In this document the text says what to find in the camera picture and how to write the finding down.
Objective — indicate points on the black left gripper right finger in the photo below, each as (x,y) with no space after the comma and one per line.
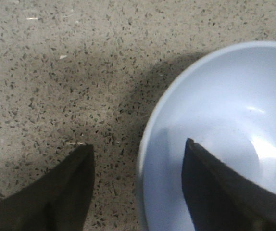
(220,199)

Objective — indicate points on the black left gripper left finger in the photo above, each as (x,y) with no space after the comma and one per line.
(58,201)

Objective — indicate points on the blue bowl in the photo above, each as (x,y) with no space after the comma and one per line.
(226,102)

